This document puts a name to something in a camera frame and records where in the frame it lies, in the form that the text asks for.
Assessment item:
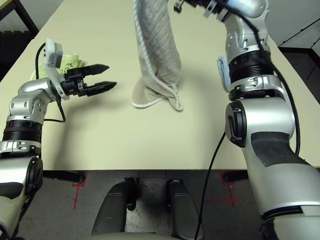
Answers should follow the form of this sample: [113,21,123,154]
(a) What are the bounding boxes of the beige towel with white trim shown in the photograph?
[131,0,185,112]

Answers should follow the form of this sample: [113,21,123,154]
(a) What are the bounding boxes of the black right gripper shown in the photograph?
[173,0,221,18]

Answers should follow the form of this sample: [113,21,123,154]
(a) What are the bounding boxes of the black cabinet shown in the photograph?
[277,46,320,83]

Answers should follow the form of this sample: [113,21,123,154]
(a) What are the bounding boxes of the black metal rod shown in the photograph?
[278,18,320,47]

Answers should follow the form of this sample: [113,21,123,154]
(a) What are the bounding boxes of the green folded towel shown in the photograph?
[29,53,90,82]

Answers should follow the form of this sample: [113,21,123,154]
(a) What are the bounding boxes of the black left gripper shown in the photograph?
[60,64,118,98]

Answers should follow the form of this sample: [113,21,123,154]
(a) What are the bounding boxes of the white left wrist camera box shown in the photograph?
[43,37,70,101]

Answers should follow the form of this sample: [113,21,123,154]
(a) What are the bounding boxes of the black foam floor mats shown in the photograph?
[0,29,35,83]

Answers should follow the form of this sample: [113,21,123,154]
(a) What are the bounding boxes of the black table foot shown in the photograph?
[223,171,248,183]
[42,170,86,183]

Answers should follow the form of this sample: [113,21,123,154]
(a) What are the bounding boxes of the beige side table black legs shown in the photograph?
[0,0,40,38]

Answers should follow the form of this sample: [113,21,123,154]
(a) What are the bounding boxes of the blue folded towel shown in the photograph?
[216,55,232,92]

